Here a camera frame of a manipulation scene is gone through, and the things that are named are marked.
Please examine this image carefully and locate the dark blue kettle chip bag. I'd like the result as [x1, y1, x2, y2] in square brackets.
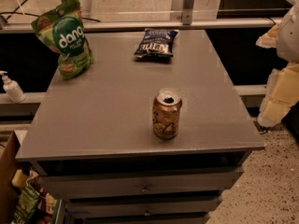
[135, 28, 178, 59]

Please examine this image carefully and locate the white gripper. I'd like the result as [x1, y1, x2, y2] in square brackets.
[256, 3, 299, 127]

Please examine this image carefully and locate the brown cardboard box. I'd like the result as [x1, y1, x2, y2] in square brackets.
[0, 132, 20, 224]

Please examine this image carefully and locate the metal frame rail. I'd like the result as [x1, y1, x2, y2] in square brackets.
[0, 0, 282, 33]

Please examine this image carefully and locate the black cable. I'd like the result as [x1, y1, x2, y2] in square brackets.
[0, 11, 102, 23]

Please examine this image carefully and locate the green snack bag in box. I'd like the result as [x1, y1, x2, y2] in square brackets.
[11, 184, 40, 224]

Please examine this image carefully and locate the green rice chip bag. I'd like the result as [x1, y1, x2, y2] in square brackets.
[31, 0, 94, 79]

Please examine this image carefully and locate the grey drawer cabinet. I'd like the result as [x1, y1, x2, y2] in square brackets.
[17, 30, 263, 224]

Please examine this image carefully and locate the white pump bottle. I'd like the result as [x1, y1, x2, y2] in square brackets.
[0, 71, 26, 103]

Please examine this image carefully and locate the orange soda can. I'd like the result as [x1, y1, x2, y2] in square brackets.
[152, 88, 182, 139]

